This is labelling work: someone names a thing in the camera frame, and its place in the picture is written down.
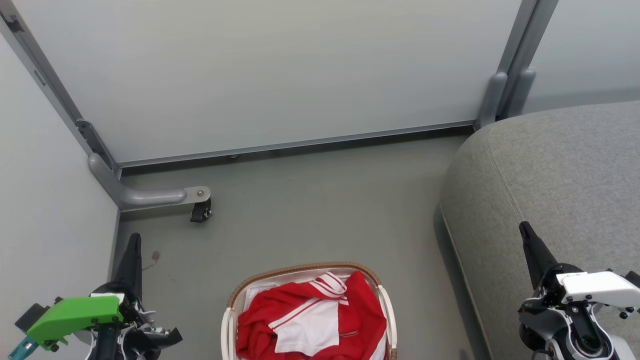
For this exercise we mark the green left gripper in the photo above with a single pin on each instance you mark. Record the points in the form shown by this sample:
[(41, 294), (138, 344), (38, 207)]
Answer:
[(75, 312)]

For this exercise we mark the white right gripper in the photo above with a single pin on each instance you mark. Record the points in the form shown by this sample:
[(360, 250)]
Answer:
[(600, 290)]

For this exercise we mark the red and white jersey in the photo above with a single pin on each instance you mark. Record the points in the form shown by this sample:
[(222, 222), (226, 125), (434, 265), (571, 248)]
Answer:
[(360, 310)]

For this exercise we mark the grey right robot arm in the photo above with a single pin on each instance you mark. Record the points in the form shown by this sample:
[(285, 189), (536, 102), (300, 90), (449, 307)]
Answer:
[(590, 345)]

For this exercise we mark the grey fabric sofa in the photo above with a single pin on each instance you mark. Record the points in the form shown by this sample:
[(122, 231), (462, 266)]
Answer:
[(550, 165)]

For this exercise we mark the grey partition foot bar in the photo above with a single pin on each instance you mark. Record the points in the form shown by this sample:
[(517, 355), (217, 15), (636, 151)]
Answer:
[(150, 197)]

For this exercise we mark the black caster wheel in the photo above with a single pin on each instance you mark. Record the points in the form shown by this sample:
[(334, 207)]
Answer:
[(200, 214)]

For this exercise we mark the white basket liner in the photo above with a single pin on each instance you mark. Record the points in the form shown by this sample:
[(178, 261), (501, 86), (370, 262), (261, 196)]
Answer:
[(260, 290)]

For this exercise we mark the grey partition foot upright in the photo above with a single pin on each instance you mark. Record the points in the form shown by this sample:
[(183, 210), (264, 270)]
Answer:
[(492, 100), (521, 92)]

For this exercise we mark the woven laundry basket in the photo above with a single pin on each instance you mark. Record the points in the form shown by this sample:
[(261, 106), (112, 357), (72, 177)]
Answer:
[(305, 265)]

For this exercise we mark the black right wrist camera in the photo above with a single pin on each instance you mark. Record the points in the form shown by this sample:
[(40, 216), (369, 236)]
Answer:
[(633, 278)]

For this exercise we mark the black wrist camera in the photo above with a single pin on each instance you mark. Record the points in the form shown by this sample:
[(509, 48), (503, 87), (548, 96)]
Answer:
[(633, 278), (31, 316)]

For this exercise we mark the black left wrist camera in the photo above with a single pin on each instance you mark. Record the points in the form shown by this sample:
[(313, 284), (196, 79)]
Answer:
[(31, 316)]

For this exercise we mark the grey slanted partition post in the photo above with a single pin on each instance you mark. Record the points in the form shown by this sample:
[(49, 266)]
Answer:
[(50, 75)]

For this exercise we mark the grey partition bottom rail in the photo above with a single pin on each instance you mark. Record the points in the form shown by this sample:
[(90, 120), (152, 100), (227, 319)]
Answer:
[(300, 144)]

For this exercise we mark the grey double partition post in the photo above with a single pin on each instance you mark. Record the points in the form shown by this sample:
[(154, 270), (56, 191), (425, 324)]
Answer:
[(525, 35)]

